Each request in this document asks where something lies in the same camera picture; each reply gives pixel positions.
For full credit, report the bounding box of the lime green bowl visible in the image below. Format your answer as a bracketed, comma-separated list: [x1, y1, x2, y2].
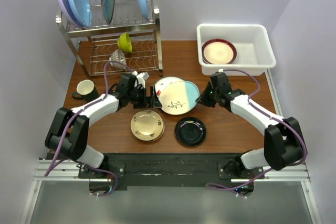
[117, 33, 132, 53]

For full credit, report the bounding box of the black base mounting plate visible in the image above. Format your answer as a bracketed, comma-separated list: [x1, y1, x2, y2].
[78, 152, 266, 191]

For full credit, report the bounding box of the steel dish rack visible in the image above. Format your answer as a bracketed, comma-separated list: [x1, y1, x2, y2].
[55, 0, 163, 77]

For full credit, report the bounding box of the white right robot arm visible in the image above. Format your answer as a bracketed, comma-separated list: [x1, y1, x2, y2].
[196, 69, 308, 178]

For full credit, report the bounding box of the purple plate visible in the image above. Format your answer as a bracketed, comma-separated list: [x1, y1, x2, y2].
[55, 0, 82, 27]

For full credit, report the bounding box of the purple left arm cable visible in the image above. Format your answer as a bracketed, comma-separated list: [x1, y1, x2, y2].
[44, 60, 137, 201]

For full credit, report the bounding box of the white plastic bin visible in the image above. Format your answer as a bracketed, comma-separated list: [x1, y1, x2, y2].
[196, 24, 276, 76]

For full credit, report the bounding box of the white floral bottom plate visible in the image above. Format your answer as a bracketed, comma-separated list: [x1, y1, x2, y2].
[154, 77, 182, 97]

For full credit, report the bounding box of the red rimmed cream plate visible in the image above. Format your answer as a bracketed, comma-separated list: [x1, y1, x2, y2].
[202, 39, 237, 65]

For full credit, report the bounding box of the cream yellow small plate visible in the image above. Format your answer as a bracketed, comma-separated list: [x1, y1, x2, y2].
[130, 110, 165, 142]

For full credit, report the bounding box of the cream and teal plate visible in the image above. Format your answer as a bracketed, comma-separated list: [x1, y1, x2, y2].
[158, 80, 200, 115]

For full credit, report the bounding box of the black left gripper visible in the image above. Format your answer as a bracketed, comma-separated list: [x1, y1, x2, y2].
[128, 85, 162, 109]

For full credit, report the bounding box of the black small plate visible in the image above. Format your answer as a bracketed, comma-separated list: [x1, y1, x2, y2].
[174, 117, 207, 147]

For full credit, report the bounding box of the red patterned white bowl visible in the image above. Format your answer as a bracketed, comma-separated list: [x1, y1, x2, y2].
[109, 48, 127, 70]

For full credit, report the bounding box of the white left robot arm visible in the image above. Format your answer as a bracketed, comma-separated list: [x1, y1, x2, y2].
[45, 72, 162, 178]

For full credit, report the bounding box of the light blue plate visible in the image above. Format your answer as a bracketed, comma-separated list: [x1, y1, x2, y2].
[68, 0, 92, 27]

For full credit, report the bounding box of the dark green mug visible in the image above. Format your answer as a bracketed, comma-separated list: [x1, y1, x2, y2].
[71, 79, 99, 102]

